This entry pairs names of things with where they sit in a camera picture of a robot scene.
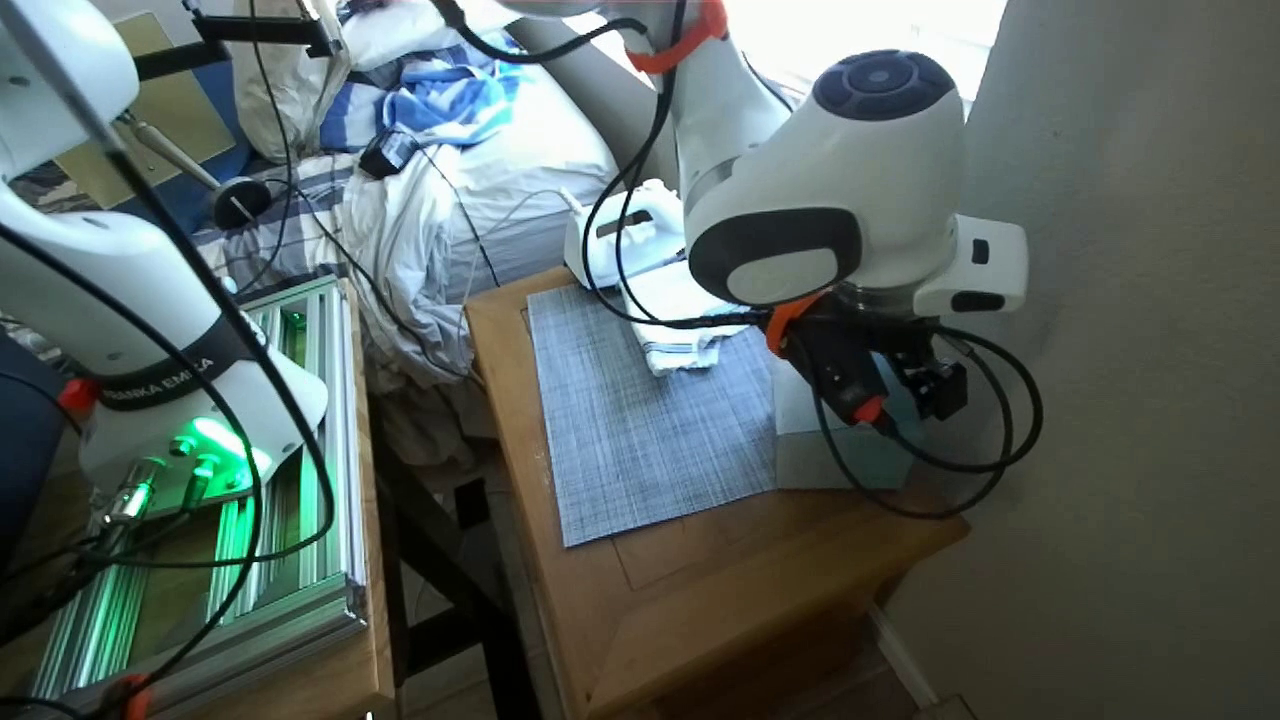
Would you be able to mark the black gripper orange mount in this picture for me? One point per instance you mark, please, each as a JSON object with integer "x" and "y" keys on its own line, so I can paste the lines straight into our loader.
{"x": 835, "y": 354}

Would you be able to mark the white cloth blue stripes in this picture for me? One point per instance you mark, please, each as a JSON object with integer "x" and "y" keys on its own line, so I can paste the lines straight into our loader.
{"x": 681, "y": 346}

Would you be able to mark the wooden nightstand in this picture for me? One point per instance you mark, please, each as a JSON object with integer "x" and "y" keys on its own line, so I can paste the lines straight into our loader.
{"x": 721, "y": 614}

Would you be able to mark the blue-grey woven placemat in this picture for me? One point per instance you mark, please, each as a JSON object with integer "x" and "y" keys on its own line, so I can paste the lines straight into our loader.
{"x": 624, "y": 425}

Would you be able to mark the white clothes iron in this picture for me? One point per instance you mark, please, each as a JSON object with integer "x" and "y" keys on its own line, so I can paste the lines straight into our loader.
{"x": 612, "y": 244}

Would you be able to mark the white bed duvet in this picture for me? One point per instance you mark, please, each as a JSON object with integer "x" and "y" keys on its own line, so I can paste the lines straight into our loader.
{"x": 534, "y": 160}

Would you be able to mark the blue white striped fabric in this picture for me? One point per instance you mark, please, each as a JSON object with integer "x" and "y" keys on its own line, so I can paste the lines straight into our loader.
{"x": 441, "y": 103}

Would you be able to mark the black stand bar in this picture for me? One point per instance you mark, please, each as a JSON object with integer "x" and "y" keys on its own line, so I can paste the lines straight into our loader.
{"x": 242, "y": 28}

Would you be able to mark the tan flat board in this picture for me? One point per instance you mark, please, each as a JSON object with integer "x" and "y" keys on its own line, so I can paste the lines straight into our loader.
{"x": 184, "y": 123}

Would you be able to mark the dark blue object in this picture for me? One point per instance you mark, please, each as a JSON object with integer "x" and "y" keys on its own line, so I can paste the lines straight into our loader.
{"x": 22, "y": 443}

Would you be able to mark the dark wooden frame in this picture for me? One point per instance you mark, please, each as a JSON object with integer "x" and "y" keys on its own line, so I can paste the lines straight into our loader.
{"x": 424, "y": 532}

